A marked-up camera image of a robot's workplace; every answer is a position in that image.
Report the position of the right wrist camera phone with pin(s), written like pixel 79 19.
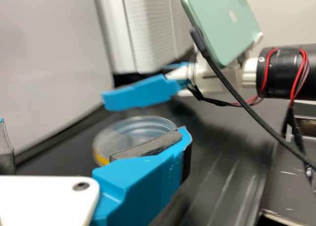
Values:
pixel 222 20

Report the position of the white incubator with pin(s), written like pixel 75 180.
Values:
pixel 108 25

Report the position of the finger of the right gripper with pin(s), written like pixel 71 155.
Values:
pixel 140 95

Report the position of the petri dish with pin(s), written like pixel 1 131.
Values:
pixel 138 127

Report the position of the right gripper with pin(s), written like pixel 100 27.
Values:
pixel 229 80

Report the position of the white box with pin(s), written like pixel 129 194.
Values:
pixel 49 50

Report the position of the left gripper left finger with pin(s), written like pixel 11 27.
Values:
pixel 6 159

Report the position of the incubator door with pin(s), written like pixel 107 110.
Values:
pixel 150 25

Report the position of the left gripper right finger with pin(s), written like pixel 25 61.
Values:
pixel 138 181

